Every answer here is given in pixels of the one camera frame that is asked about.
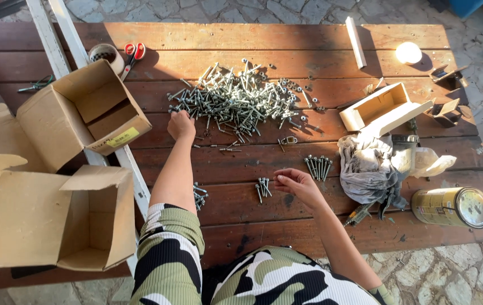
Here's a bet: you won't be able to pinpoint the short white bar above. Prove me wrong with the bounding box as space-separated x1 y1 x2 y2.
345 16 367 69

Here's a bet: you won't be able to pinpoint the flat cardboard sheet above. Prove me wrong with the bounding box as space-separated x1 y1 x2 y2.
0 95 49 173

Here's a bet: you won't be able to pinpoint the person's camouflage clothing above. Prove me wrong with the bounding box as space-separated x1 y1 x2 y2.
129 202 396 305

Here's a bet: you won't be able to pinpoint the green black power tool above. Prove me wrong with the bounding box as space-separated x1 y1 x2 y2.
343 135 421 228

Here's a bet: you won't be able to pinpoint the small bunch of screws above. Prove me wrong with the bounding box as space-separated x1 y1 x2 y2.
193 182 208 212
254 177 273 204

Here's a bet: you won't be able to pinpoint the green handled pliers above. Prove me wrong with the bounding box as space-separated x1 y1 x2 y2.
17 75 54 93

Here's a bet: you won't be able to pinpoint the gold metal can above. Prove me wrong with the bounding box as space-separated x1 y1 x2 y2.
411 187 483 229

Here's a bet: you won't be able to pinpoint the white plastic bag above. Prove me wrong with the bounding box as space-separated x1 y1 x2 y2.
409 147 457 179

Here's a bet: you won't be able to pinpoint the small metal clip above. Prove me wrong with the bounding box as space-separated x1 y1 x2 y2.
278 136 298 153

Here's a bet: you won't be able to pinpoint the small open cardboard box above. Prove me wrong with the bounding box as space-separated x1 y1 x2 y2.
339 82 434 138

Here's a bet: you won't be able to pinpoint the open cardboard box yellow label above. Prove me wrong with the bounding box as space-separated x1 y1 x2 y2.
16 59 153 173

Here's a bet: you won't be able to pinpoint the roll of packing tape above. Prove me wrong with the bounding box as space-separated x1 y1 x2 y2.
88 43 125 75

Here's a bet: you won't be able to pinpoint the row of sorted long screws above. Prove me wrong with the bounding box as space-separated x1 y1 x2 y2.
304 154 333 182

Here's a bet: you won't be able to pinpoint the person's left hand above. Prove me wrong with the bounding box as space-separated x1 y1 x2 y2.
166 110 197 141

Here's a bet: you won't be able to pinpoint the red handled scissors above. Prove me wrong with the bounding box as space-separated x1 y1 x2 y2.
120 42 146 82

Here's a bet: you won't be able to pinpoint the grey cloth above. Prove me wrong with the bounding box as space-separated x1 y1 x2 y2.
337 134 409 210

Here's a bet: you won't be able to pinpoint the round white lid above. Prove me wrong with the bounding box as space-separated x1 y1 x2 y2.
395 42 423 65

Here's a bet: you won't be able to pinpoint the few loose screws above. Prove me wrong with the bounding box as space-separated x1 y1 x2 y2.
192 142 243 153

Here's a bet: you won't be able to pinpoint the white metal profile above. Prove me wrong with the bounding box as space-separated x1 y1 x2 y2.
26 0 72 80
48 0 152 278

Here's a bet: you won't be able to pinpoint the person's right hand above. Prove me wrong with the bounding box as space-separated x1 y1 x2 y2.
272 168 329 212

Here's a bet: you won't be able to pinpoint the blue container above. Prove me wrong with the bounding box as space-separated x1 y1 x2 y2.
449 0 483 19

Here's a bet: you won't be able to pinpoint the large open cardboard box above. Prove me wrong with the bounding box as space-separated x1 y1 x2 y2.
0 154 136 272

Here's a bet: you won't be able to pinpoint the large pile of silver screws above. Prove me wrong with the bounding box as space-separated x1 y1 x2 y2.
167 58 328 145

